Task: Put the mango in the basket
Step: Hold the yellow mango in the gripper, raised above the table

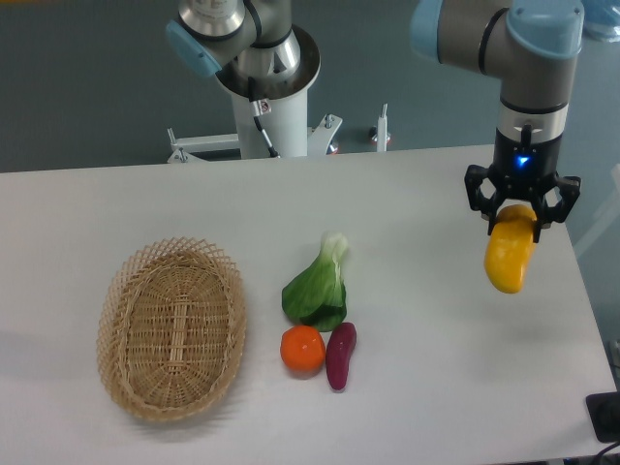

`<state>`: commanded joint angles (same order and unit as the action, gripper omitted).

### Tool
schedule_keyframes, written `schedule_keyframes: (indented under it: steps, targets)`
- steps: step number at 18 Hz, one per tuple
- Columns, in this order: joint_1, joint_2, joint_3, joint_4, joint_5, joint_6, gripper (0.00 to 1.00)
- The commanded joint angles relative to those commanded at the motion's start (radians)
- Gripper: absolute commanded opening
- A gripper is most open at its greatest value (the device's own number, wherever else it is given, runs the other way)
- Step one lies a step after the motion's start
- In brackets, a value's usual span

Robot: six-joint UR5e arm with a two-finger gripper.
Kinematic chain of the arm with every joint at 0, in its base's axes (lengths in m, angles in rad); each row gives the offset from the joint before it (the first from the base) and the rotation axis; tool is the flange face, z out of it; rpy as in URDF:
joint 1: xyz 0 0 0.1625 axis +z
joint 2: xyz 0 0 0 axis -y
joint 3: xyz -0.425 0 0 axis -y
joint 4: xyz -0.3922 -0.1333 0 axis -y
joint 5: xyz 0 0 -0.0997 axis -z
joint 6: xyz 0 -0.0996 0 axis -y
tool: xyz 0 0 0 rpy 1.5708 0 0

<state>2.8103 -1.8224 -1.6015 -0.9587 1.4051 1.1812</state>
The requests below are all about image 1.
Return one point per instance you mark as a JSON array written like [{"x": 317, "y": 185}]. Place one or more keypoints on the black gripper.
[{"x": 523, "y": 173}]

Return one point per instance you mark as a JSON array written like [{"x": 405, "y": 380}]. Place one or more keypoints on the yellow mango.
[{"x": 510, "y": 248}]

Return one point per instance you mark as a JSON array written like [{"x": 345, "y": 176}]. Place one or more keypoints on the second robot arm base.
[{"x": 256, "y": 38}]

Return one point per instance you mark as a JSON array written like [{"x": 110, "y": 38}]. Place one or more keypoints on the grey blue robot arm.
[{"x": 532, "y": 47}]

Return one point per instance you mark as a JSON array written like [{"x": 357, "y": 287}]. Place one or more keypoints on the woven wicker basket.
[{"x": 172, "y": 330}]

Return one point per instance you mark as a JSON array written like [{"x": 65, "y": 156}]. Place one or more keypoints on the green bok choy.
[{"x": 316, "y": 297}]

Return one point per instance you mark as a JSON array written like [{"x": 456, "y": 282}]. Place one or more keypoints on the purple sweet potato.
[{"x": 339, "y": 350}]

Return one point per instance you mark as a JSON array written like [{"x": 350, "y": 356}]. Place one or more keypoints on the black device at table edge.
[{"x": 603, "y": 409}]

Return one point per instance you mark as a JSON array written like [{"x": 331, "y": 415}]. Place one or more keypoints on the orange tangerine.
[{"x": 302, "y": 349}]

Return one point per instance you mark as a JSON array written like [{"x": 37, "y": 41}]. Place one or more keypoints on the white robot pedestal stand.
[{"x": 271, "y": 117}]

